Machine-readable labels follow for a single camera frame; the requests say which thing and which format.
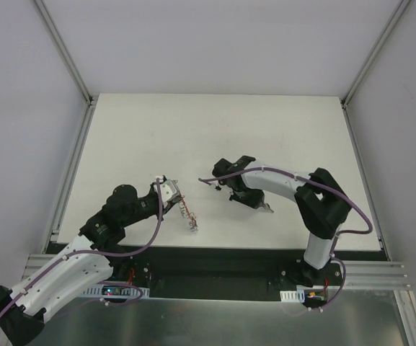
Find aluminium frame post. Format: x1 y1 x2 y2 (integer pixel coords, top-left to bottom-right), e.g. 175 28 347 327
31 0 94 106
341 0 414 110

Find white cable duct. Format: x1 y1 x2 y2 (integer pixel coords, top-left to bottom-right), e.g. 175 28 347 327
280 290 305 303
79 284 150 299

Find left aluminium frame post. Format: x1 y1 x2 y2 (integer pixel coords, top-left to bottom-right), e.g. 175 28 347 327
31 0 94 106

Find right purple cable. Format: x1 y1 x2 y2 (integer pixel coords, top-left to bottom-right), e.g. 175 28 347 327
197 167 374 318

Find right aluminium frame post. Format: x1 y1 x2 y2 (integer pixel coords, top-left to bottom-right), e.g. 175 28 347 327
341 0 414 110

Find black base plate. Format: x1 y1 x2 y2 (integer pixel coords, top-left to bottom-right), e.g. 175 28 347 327
45 244 353 300

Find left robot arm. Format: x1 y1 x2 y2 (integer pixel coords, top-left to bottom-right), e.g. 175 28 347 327
0 176 182 345

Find purple cable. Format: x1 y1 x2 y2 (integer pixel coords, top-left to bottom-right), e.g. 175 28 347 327
0 176 165 346
197 167 374 318

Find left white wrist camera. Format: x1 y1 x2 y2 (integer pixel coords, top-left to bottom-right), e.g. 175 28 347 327
155 176 182 204

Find black-headed key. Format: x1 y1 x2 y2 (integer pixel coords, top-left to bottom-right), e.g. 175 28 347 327
261 203 274 213

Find aluminium rail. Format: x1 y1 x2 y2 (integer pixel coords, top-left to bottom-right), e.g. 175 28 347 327
344 261 412 290

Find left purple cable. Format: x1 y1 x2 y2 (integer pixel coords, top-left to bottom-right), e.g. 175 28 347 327
0 176 165 346

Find left white cable duct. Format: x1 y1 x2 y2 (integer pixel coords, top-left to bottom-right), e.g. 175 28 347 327
79 284 150 299

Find right white cable duct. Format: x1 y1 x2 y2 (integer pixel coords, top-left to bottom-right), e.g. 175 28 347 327
280 290 305 303

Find red-handled metal key organizer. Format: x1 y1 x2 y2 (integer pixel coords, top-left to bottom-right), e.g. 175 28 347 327
179 195 198 233

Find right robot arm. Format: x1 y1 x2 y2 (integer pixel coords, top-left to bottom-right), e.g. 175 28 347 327
212 156 352 287

